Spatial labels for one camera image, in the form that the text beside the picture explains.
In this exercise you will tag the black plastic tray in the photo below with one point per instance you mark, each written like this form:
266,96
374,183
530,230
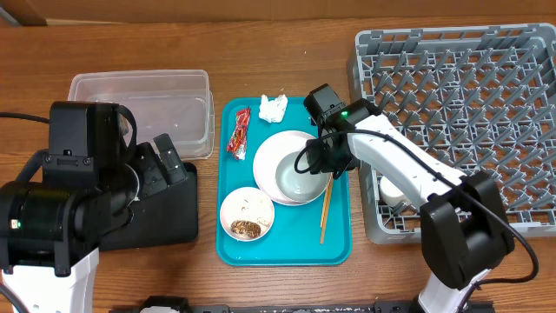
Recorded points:
161,214

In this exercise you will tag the grey dishwasher rack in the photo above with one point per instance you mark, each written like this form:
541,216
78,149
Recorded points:
476,98

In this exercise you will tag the teal plastic serving tray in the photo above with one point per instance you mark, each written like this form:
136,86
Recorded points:
294,238

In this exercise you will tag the small plate with food scraps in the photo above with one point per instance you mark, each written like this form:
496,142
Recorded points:
247,214

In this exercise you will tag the white cup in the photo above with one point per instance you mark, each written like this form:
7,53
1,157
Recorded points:
390,194

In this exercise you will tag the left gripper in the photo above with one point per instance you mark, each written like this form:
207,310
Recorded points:
155,176

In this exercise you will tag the grey bowl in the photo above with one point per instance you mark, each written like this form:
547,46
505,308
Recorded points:
302,188

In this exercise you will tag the large pink plate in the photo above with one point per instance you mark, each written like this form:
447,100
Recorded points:
267,157

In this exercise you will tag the red snack wrapper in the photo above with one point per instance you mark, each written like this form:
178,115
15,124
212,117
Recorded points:
237,144

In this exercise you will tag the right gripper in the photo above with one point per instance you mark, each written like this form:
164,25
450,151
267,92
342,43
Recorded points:
321,160

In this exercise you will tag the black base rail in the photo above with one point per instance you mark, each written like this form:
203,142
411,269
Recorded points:
181,304

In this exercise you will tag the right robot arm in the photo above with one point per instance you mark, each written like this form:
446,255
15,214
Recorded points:
464,230

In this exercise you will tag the crumpled white tissue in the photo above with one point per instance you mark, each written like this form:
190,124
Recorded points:
273,111

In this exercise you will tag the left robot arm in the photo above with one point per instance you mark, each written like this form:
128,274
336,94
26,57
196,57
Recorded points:
94,188

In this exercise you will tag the clear plastic bin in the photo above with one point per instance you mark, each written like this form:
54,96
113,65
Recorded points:
176,102

